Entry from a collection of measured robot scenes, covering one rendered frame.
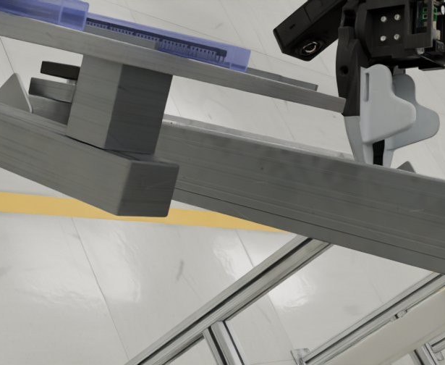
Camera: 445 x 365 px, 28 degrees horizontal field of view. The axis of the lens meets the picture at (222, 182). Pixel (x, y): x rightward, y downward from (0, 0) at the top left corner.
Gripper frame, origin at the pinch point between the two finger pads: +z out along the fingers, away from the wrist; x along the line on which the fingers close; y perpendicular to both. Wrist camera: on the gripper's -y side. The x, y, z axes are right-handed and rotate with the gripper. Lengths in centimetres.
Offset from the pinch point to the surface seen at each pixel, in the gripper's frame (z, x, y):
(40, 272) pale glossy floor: 13, 56, -105
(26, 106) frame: -4.6, -14.4, -26.5
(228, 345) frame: 24, 60, -60
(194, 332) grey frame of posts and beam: 22, 60, -67
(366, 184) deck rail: 2.4, -10.0, 5.6
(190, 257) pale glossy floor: 9, 106, -108
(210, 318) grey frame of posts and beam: 19, 60, -64
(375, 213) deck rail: 4.5, -10.1, 6.3
